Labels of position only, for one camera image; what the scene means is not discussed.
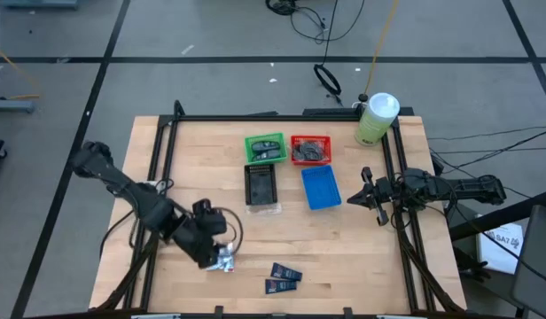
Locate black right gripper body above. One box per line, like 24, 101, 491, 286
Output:
360, 166, 410, 227

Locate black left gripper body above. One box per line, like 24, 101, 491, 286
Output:
171, 216, 223, 270

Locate grey foil packet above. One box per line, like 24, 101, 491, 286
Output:
308, 141, 331, 161
292, 141, 314, 163

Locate navy toiletry tube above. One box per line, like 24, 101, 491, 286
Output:
269, 261, 304, 283
264, 278, 298, 295

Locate black car key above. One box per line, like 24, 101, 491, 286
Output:
250, 140, 281, 152
253, 149, 283, 161

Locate blue plastic basket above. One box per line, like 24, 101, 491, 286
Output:
300, 164, 343, 211

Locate green wipes canister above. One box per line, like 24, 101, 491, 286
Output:
354, 91, 402, 147

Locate red plastic basket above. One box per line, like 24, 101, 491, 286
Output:
290, 134, 333, 167

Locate clear plastic wrapper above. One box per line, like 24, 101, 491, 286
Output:
244, 202, 284, 217

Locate black plastic basket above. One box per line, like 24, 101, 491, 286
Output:
243, 162, 278, 206

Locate black power strip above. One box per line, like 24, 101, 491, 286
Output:
301, 107, 361, 118

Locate green plastic basket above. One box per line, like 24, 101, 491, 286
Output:
244, 131, 288, 165

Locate black metal bar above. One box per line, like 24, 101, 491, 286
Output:
448, 188, 546, 243

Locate white printed box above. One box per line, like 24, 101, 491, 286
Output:
475, 222, 526, 276

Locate grey chair panel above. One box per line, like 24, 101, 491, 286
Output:
511, 203, 546, 319

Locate grey floor bar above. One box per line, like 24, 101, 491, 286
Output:
0, 0, 79, 10
0, 99, 37, 114

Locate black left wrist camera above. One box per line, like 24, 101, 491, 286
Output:
191, 198, 229, 236

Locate black floor cable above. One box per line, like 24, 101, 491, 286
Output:
427, 125, 546, 142
432, 128, 546, 174

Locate coiled black cable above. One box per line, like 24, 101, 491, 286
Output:
313, 63, 344, 97

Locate yellow hanging cable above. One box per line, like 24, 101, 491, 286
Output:
363, 0, 401, 97

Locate tangled black floor cables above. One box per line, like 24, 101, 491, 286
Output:
264, 0, 367, 45

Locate orange floor cable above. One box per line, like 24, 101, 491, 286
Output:
0, 42, 42, 101

